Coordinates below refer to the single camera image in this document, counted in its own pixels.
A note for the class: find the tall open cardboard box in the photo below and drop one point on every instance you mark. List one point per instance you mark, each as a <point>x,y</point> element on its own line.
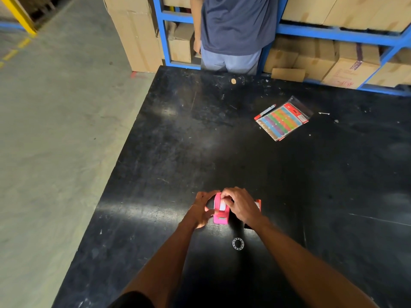
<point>135,35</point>

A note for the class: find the rainbow striped sticker pack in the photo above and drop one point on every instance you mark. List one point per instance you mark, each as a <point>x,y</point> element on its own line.
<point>282,121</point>

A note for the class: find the flat cardboard piece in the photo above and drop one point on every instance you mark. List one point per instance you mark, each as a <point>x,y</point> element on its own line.
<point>288,75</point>

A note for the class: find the blue metal shelf rack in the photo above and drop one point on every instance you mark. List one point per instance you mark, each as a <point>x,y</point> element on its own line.
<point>337,34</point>

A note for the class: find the person's left forearm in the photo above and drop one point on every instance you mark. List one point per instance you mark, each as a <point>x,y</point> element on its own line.
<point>163,266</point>

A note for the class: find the row of cardboard boxes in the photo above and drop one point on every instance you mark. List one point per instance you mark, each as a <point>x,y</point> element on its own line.
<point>350,72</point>
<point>353,11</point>

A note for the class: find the person's left hand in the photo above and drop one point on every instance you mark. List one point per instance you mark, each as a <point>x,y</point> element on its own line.
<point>197,214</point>

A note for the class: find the pink tape dispenser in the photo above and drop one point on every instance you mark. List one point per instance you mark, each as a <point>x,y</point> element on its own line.
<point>221,219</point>

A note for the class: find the yellow rack post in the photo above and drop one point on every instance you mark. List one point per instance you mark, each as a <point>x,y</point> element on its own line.
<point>19,14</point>

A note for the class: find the low blue metal beam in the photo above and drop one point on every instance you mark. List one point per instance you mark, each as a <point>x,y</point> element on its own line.
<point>11,25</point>

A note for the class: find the person's right forearm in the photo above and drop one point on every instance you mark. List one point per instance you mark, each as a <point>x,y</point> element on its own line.
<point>308,269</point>

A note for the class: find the red and white pen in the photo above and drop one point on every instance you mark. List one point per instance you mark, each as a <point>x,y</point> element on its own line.
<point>265,112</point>

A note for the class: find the person's black sleeve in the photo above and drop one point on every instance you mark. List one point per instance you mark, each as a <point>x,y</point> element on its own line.
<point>131,301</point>

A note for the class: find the person's right hand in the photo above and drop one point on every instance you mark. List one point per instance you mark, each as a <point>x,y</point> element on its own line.
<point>245,208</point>

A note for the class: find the white tape roll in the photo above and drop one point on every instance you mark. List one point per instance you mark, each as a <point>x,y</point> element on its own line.
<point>222,205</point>

